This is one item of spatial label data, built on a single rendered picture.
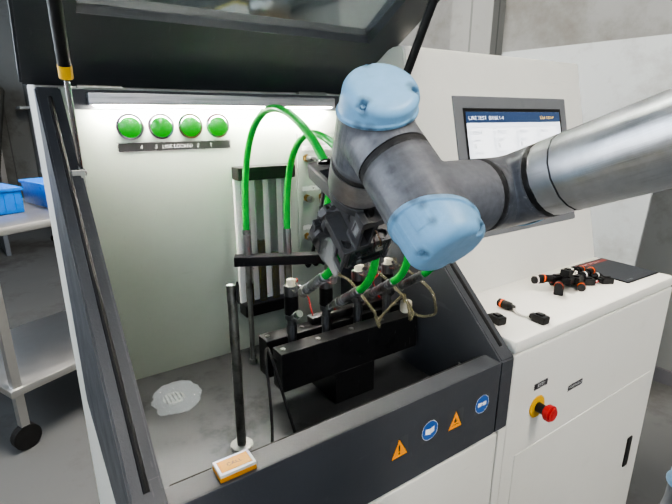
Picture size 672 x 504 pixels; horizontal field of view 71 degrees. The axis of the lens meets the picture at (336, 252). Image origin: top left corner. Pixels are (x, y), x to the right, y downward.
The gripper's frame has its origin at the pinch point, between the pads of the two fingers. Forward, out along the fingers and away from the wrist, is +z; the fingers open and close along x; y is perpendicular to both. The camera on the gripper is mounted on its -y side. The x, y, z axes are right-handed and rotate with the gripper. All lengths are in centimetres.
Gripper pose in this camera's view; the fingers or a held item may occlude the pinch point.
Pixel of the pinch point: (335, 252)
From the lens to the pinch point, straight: 74.1
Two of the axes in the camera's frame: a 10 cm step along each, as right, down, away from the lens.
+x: 9.1, -3.1, 2.7
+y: 4.0, 8.2, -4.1
